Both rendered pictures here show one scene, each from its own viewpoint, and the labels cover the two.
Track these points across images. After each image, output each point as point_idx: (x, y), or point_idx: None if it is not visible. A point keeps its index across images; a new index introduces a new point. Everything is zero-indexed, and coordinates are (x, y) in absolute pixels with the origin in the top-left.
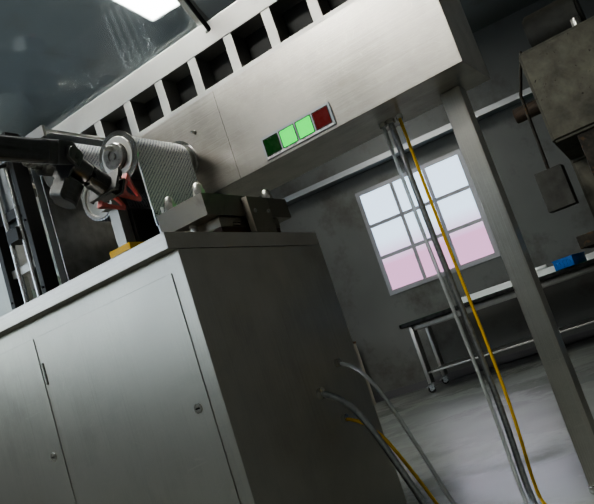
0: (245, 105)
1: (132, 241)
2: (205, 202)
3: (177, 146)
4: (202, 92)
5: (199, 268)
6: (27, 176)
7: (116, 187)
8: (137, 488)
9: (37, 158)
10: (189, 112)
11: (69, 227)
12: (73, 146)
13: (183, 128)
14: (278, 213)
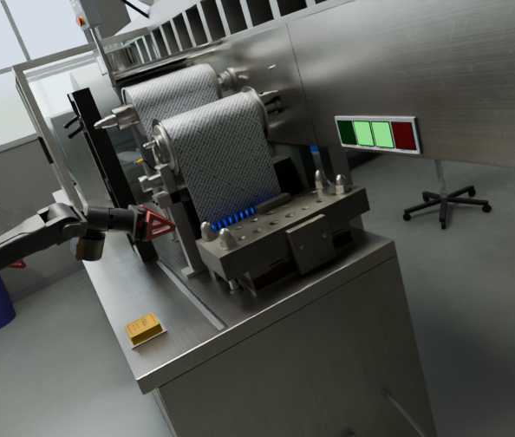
0: (319, 62)
1: (188, 237)
2: (225, 268)
3: (242, 108)
4: (277, 18)
5: (189, 394)
6: (105, 134)
7: (135, 238)
8: None
9: (29, 253)
10: (267, 38)
11: None
12: (67, 227)
13: (264, 55)
14: (348, 216)
